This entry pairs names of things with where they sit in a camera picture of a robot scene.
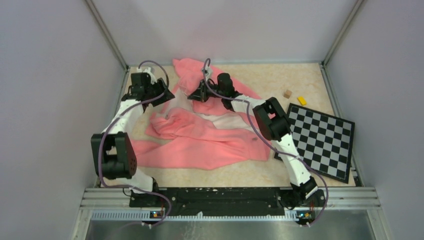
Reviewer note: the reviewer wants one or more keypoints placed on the pink zip-up jacket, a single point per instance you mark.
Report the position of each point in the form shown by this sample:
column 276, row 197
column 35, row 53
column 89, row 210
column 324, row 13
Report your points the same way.
column 188, row 134

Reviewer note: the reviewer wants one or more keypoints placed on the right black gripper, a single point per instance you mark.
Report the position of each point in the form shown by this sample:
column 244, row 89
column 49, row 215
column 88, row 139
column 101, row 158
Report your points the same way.
column 200, row 94

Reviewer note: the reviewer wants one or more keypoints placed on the small wooden cube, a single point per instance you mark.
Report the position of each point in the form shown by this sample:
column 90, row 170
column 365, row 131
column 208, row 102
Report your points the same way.
column 287, row 94

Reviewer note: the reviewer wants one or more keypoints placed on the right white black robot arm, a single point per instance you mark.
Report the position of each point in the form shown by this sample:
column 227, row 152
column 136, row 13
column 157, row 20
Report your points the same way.
column 269, row 121

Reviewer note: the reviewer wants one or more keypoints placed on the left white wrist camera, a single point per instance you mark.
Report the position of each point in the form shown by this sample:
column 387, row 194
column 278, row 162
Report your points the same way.
column 148, row 74

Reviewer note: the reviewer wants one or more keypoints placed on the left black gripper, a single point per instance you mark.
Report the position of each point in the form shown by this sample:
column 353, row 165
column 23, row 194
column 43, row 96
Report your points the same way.
column 168, row 96

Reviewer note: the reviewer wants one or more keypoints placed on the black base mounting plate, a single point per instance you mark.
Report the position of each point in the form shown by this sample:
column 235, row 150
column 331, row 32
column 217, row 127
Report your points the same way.
column 226, row 201

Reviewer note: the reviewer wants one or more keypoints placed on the black white checkerboard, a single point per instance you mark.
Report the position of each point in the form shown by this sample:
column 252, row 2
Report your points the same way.
column 324, row 141

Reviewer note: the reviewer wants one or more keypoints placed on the small yellow block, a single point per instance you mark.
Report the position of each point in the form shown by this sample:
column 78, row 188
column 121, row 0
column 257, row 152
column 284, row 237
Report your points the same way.
column 302, row 101

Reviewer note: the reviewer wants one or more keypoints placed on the aluminium front rail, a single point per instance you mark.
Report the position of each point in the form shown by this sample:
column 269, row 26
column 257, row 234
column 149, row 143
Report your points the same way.
column 113, row 204

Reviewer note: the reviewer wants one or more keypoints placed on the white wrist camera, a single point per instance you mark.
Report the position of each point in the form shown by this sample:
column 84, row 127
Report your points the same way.
column 148, row 74
column 206, row 72

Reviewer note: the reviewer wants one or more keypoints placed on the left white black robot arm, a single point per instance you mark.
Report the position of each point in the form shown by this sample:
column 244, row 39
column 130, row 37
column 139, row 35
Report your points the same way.
column 113, row 153

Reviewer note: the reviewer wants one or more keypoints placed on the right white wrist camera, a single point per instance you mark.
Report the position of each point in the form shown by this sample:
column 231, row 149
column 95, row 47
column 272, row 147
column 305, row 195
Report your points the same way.
column 206, row 72

